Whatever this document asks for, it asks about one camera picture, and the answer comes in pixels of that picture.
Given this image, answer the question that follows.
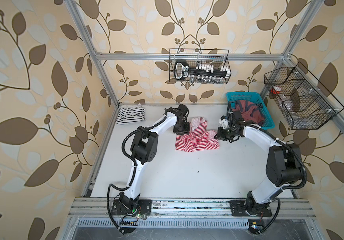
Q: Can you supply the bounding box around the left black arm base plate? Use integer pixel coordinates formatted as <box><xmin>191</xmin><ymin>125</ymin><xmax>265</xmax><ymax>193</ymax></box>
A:
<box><xmin>111</xmin><ymin>200</ymin><xmax>153</xmax><ymax>216</ymax></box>

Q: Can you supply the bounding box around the back black wire basket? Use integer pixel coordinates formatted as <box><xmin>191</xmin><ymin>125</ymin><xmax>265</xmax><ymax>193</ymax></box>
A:
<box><xmin>169</xmin><ymin>48</ymin><xmax>231</xmax><ymax>85</ymax></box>

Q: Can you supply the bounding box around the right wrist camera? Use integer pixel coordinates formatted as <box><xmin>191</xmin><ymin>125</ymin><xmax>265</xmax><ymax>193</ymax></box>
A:
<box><xmin>219</xmin><ymin>102</ymin><xmax>232</xmax><ymax>129</ymax></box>

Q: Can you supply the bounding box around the aluminium front rail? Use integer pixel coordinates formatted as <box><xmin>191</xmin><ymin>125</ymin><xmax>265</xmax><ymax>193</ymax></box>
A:
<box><xmin>68</xmin><ymin>198</ymin><xmax>316</xmax><ymax>220</ymax></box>

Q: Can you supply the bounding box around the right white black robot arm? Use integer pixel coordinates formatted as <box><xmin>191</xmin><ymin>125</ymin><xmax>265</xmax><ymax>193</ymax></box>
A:
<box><xmin>215</xmin><ymin>109</ymin><xmax>307</xmax><ymax>216</ymax></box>

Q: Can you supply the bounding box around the black wire basket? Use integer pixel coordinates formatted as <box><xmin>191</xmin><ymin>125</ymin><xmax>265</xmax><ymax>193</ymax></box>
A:
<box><xmin>264</xmin><ymin>62</ymin><xmax>344</xmax><ymax>131</ymax></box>
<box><xmin>169</xmin><ymin>48</ymin><xmax>231</xmax><ymax>85</ymax></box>

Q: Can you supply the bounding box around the black vial rack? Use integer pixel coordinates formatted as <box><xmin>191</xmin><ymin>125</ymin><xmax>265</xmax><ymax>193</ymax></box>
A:
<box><xmin>188</xmin><ymin>61</ymin><xmax>231</xmax><ymax>84</ymax></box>

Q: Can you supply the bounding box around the teal plastic basket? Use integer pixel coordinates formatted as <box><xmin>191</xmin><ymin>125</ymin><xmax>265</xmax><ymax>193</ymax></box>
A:
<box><xmin>226</xmin><ymin>92</ymin><xmax>275</xmax><ymax>130</ymax></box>

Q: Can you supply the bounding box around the right black corrugated cable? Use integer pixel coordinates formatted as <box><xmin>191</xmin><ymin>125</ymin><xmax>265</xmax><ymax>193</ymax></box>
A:
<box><xmin>246</xmin><ymin>124</ymin><xmax>308</xmax><ymax>235</ymax></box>

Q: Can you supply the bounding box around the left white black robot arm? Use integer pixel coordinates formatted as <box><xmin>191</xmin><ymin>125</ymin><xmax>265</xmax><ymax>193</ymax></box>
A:
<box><xmin>109</xmin><ymin>104</ymin><xmax>190</xmax><ymax>216</ymax></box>

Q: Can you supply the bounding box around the black corrugated cable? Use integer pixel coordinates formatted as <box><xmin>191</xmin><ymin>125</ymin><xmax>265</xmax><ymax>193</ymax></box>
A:
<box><xmin>106</xmin><ymin>107</ymin><xmax>172</xmax><ymax>235</ymax></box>
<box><xmin>246</xmin><ymin>124</ymin><xmax>308</xmax><ymax>235</ymax></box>

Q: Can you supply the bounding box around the black white handled tool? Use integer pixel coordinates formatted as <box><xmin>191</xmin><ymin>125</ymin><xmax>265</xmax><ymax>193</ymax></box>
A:
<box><xmin>173</xmin><ymin>60</ymin><xmax>189</xmax><ymax>80</ymax></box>

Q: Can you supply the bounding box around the left black corrugated cable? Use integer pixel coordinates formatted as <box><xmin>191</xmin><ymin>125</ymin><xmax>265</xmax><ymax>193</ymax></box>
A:
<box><xmin>106</xmin><ymin>107</ymin><xmax>172</xmax><ymax>235</ymax></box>

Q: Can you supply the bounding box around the black white striped tank top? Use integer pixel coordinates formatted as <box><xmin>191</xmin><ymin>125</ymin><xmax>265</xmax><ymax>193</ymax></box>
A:
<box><xmin>116</xmin><ymin>104</ymin><xmax>146</xmax><ymax>125</ymax></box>

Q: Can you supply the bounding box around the red white striped tank top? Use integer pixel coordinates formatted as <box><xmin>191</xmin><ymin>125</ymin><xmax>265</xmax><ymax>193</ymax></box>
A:
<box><xmin>175</xmin><ymin>117</ymin><xmax>220</xmax><ymax>153</ymax></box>

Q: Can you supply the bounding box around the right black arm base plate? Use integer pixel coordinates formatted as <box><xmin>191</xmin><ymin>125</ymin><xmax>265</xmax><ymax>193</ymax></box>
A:
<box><xmin>229</xmin><ymin>200</ymin><xmax>273</xmax><ymax>217</ymax></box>

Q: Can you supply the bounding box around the right black wire basket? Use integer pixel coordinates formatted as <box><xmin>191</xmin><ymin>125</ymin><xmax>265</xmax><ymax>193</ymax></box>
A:
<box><xmin>264</xmin><ymin>62</ymin><xmax>344</xmax><ymax>131</ymax></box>

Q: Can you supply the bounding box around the dark red tank top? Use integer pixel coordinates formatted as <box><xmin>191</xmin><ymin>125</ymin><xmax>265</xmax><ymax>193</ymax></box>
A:
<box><xmin>232</xmin><ymin>100</ymin><xmax>265</xmax><ymax>126</ymax></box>

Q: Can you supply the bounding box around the aluminium frame back bar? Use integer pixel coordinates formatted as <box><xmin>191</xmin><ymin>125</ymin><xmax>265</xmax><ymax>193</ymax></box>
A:
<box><xmin>96</xmin><ymin>52</ymin><xmax>285</xmax><ymax>61</ymax></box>

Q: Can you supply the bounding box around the red capped plastic bottle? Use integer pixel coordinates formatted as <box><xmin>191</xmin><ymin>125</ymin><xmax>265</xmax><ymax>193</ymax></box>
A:
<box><xmin>269</xmin><ymin>86</ymin><xmax>285</xmax><ymax>103</ymax></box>

